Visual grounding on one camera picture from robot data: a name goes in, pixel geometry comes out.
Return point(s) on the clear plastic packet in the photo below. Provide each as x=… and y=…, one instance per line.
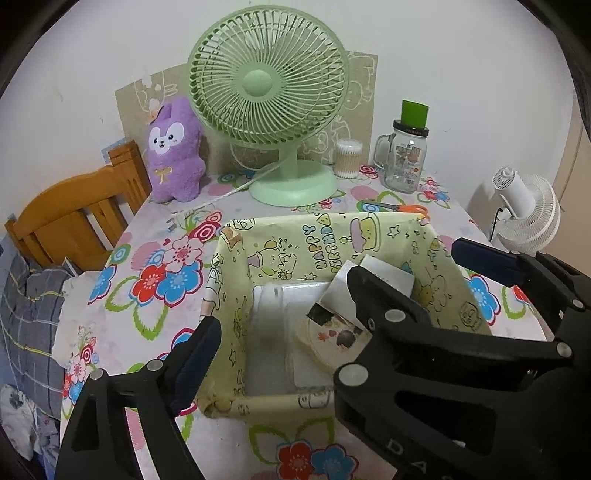
x=277, y=332

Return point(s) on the round beige illustrated box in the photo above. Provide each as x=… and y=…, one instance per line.
x=323, y=346

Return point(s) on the cotton swab container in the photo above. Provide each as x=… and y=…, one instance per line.
x=348, y=159

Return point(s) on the white paper card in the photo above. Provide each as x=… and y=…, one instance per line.
x=392, y=277

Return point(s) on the purple plush toy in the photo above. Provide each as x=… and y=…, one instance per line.
x=175, y=157

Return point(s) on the plaid grey bedding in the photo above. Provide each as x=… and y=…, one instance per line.
x=27, y=323

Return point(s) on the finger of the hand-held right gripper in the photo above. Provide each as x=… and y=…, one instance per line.
x=489, y=261
x=415, y=350

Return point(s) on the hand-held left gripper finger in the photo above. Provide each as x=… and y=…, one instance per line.
x=199, y=360

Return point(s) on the green desk fan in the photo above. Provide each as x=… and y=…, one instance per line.
x=258, y=83

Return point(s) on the yellow cartoon print storage box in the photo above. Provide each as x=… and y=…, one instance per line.
x=286, y=249

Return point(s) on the glass mug jar green lid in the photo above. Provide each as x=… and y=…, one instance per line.
x=404, y=161

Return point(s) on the beige cartoon wall paper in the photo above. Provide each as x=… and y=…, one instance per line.
x=358, y=92

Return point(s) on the white clip fan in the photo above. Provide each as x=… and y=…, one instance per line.
x=531, y=212

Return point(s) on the white patterned cloth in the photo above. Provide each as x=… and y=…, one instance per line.
x=23, y=420

